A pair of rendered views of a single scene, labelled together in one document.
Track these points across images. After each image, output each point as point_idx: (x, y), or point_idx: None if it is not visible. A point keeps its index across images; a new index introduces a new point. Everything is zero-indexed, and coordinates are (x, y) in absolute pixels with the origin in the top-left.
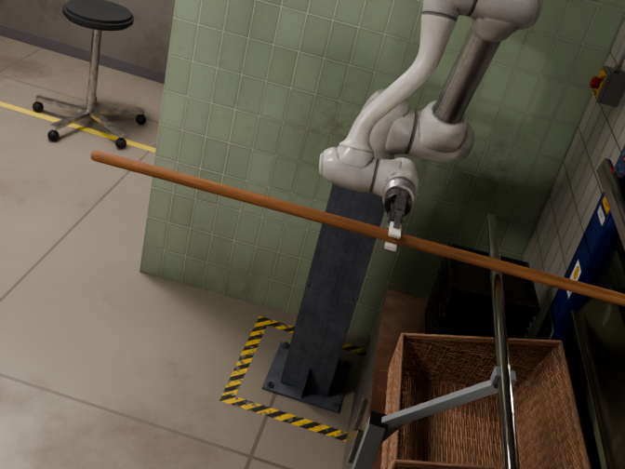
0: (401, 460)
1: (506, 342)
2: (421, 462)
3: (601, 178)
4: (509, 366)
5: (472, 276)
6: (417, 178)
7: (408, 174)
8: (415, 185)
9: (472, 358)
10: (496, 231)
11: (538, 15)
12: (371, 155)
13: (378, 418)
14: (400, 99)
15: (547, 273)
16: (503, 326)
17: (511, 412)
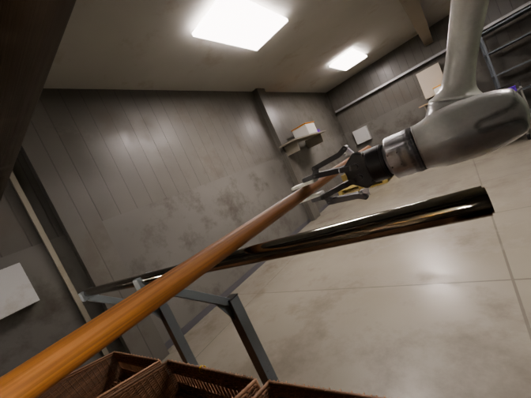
0: (265, 384)
1: (159, 271)
2: (254, 396)
3: None
4: (143, 275)
5: None
6: (437, 123)
7: (422, 121)
8: (419, 137)
9: None
10: (378, 215)
11: None
12: (440, 106)
13: (230, 297)
14: (456, 3)
15: (183, 262)
16: (173, 266)
17: (121, 279)
